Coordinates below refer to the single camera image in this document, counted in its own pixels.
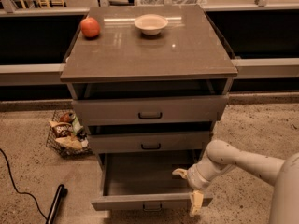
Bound grey top drawer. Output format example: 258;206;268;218
72;95;228;126

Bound grey bottom drawer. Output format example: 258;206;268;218
91;150;201;212

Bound black wire basket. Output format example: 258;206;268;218
46;110;92;158

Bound black cable on floor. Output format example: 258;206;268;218
0;147;49;221

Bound red apple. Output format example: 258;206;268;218
80;17;100;38

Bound grey drawer cabinet with countertop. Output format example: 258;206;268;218
60;5;239;179

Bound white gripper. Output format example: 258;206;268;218
172;159;218;217

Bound grey drawer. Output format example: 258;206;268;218
88;121;211;153
72;95;228;126
91;150;201;212

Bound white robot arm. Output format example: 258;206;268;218
172;140;299;224

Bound white bowl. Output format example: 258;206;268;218
134;14;168;35

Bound black bar on floor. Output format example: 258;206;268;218
45;184;68;224

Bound snack bags in basket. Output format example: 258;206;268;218
50;111;88;151

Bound grey middle drawer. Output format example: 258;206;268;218
88;121;211;153

